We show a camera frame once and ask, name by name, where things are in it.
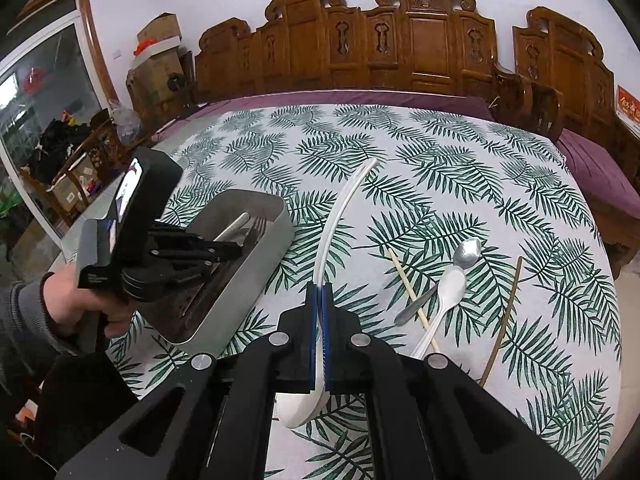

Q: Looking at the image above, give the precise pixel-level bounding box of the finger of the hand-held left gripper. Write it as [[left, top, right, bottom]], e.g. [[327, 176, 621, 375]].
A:
[[152, 241, 247, 283], [148, 224, 213, 256]]

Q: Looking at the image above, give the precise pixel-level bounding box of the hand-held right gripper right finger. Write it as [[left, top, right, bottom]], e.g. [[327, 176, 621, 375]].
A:
[[322, 283, 582, 480]]

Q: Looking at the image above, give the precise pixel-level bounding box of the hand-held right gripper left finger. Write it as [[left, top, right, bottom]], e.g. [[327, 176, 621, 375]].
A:
[[54, 282, 320, 480]]

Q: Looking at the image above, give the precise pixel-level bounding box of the light wooden chopstick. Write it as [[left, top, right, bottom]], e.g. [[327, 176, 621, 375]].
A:
[[389, 251, 441, 353], [212, 212, 251, 243]]

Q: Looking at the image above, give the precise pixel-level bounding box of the metal fork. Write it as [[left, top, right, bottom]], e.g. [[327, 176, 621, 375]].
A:
[[235, 214, 268, 251]]

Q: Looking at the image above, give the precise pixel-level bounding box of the rectangular metal container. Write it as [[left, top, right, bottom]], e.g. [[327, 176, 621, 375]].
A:
[[150, 189, 296, 356]]

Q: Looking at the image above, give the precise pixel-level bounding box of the long white spoon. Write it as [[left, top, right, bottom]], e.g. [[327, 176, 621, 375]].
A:
[[275, 157, 379, 429]]

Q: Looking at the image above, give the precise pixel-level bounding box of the person's left forearm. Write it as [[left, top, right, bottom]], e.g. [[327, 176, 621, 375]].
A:
[[0, 280, 66, 361]]

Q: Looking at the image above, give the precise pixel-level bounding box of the person's left hand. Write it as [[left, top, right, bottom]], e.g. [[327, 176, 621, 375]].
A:
[[41, 265, 136, 341]]

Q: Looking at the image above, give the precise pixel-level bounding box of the wooden chair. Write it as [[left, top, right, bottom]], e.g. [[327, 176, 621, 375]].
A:
[[20, 120, 123, 226]]

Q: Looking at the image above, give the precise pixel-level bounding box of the clear plastic bag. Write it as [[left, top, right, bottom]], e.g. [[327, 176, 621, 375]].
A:
[[109, 100, 144, 144]]

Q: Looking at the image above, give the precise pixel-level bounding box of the black bag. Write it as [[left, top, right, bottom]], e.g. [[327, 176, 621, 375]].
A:
[[29, 119, 97, 182]]

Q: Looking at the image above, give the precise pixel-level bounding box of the large cardboard box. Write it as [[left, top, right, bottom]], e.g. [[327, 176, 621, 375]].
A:
[[127, 52, 185, 112]]

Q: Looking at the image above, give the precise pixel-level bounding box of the small white spoon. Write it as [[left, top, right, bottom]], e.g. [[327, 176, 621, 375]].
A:
[[410, 266, 466, 360]]

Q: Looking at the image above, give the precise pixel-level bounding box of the white flat box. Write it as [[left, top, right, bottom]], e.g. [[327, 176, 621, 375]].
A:
[[131, 35, 183, 68]]

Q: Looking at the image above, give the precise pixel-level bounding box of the small cardboard box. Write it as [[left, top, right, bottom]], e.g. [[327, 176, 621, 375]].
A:
[[136, 13, 182, 46]]

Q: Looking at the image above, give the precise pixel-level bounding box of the wooden framed glass door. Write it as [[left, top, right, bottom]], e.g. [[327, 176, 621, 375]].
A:
[[0, 0, 121, 266]]

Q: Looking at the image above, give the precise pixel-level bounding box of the metal spoon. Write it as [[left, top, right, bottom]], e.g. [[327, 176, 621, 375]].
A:
[[394, 237, 482, 326]]

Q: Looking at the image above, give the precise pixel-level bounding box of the dark brown chopstick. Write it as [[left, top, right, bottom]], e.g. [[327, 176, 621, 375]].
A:
[[478, 256, 524, 387]]

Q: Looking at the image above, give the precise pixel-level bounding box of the dark cloth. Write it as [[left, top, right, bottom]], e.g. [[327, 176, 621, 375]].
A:
[[35, 352, 138, 466]]

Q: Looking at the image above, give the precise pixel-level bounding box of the fern leaf print tablecloth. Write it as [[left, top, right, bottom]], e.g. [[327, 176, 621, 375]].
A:
[[107, 104, 623, 480]]

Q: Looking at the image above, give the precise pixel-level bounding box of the long purple seat cushion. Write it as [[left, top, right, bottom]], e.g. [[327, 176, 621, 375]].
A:
[[155, 89, 496, 133]]

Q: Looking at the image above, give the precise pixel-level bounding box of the carved wooden sofa bench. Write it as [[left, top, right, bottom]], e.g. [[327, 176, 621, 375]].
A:
[[192, 0, 533, 126]]

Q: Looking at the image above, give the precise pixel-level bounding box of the short purple seat cushion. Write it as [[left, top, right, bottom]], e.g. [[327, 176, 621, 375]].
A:
[[557, 127, 633, 213]]

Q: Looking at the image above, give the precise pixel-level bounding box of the carved wooden armchair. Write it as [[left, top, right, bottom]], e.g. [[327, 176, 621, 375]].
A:
[[512, 6, 640, 281]]

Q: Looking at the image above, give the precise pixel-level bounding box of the red sign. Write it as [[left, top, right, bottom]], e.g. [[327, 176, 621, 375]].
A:
[[616, 85, 640, 123]]

